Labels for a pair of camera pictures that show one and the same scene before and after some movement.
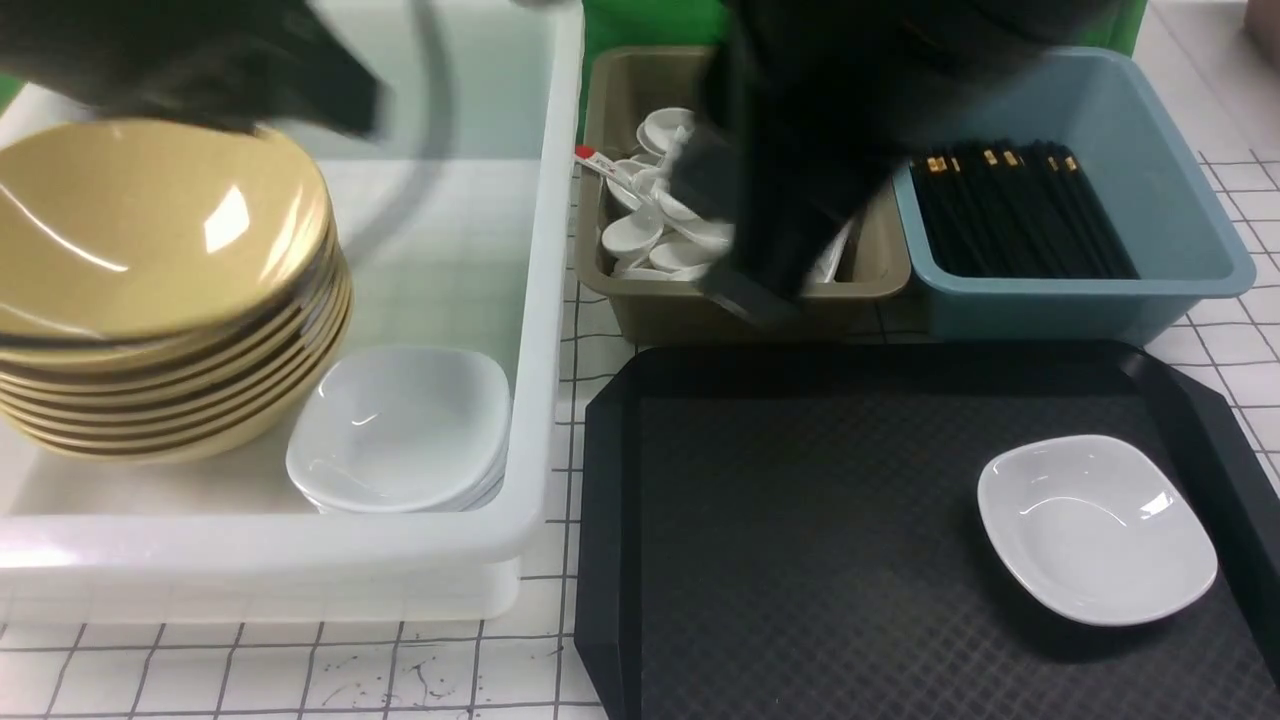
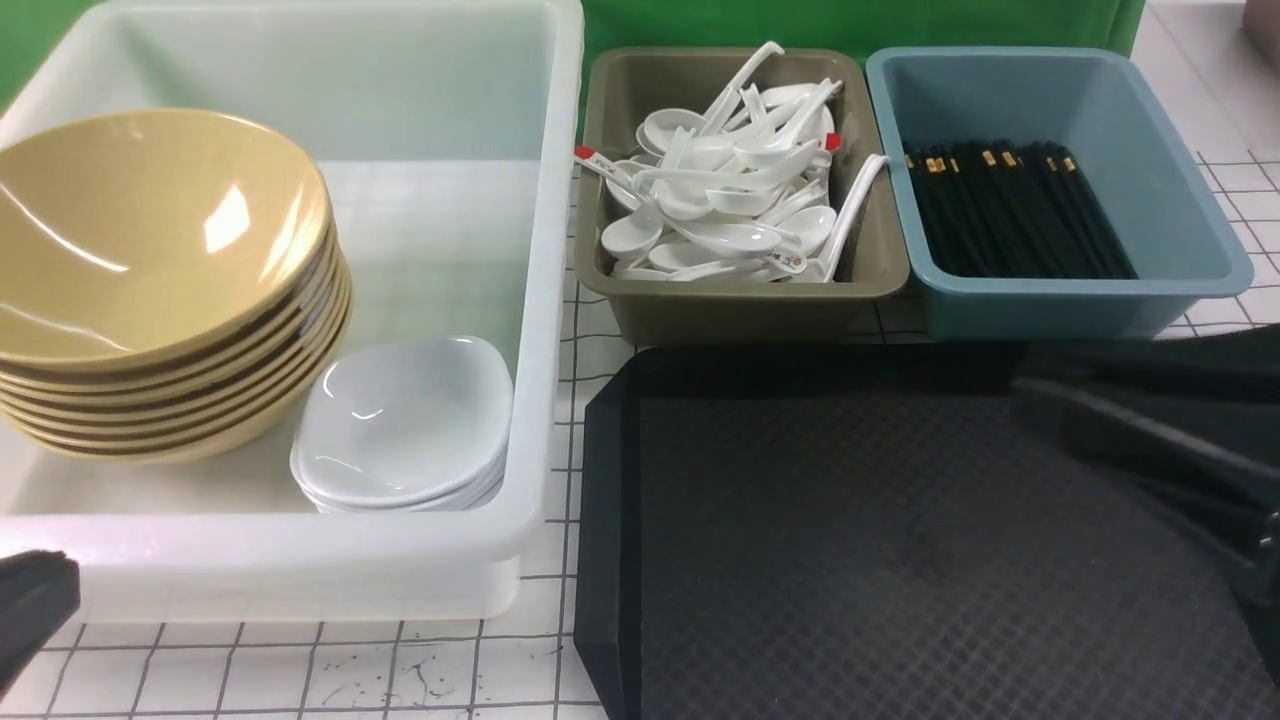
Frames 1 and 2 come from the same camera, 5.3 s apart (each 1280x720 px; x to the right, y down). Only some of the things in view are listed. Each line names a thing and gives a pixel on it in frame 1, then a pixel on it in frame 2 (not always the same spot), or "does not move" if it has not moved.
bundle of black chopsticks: x=1018 y=208 does not move
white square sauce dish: x=1095 y=528 → x=402 y=416
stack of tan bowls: x=169 y=323 does not move
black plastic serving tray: x=794 y=532 does not move
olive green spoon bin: x=620 y=85 does not move
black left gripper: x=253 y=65 → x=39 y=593
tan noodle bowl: x=136 y=232 does not move
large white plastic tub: x=485 y=264 does not move
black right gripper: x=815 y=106 → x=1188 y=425
